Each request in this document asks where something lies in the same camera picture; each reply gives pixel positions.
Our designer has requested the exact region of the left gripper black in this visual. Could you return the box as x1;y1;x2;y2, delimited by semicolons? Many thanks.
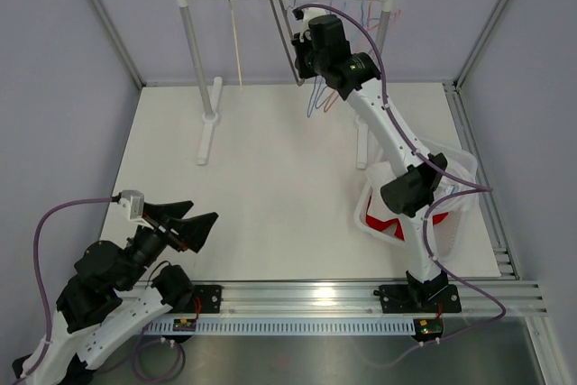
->
116;200;217;292

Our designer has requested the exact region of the silver hanger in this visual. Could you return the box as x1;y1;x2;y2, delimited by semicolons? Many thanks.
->
269;0;305;87

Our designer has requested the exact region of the red t shirt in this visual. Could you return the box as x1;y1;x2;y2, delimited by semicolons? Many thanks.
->
365;213;448;241

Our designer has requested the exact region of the white t shirt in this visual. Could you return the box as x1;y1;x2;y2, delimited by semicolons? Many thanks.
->
366;160;477;220

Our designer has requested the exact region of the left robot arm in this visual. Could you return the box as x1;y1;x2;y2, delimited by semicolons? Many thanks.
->
13;190;219;384

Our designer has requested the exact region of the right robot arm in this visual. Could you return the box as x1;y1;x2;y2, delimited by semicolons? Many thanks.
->
291;8;448;310

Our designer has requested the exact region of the cream wooden hanger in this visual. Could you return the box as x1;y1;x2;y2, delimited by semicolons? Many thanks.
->
227;0;243;89

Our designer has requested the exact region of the clothes rack white silver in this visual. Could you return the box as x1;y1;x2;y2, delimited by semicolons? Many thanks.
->
169;0;399;170

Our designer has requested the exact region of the white plastic basket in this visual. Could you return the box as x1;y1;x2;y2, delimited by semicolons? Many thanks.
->
353;138;479;261

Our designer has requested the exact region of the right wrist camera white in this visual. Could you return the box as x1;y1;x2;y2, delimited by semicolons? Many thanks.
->
292;7;328;41

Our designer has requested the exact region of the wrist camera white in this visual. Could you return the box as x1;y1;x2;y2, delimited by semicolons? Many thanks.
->
292;7;328;41
118;189;145;223

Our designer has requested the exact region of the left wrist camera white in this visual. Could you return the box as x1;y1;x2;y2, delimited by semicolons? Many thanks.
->
118;189;145;223

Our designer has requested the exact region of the pink wire hanger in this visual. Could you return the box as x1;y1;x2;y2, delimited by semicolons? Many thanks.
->
322;0;402;114

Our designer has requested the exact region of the white slotted cable duct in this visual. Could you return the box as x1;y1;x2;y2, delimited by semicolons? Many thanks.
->
145;318;416;336

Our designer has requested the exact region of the aluminium rail frame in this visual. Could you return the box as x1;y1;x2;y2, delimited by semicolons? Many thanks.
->
107;280;549;318

